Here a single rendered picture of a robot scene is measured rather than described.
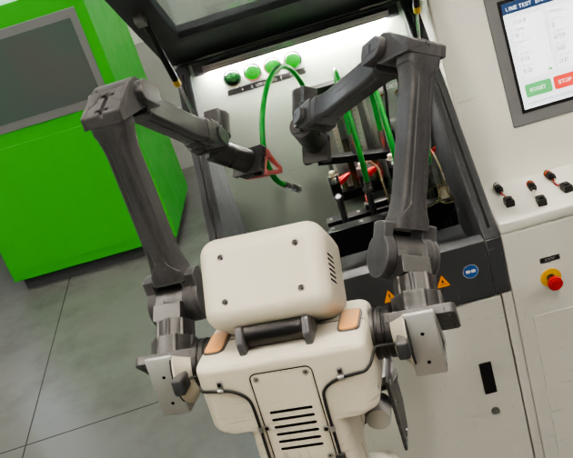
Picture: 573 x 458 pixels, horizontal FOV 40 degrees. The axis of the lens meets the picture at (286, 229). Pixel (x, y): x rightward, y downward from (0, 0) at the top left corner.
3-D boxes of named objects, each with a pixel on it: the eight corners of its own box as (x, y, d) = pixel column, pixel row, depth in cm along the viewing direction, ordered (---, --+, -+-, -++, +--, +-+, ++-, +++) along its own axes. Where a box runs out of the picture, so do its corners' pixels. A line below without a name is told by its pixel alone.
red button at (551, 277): (547, 296, 193) (544, 278, 191) (541, 288, 197) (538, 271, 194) (567, 291, 193) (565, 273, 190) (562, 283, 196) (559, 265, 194)
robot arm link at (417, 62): (405, 14, 133) (457, 24, 136) (368, 35, 145) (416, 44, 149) (387, 279, 129) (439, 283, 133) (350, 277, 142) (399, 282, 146)
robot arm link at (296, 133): (287, 137, 183) (311, 134, 181) (287, 110, 185) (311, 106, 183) (297, 148, 189) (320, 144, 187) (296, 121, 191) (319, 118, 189)
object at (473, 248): (258, 360, 202) (239, 308, 196) (258, 350, 206) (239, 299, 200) (496, 295, 197) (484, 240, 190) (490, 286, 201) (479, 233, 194)
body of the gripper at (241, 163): (240, 154, 194) (216, 145, 189) (267, 145, 186) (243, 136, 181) (238, 179, 192) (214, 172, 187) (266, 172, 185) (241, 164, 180)
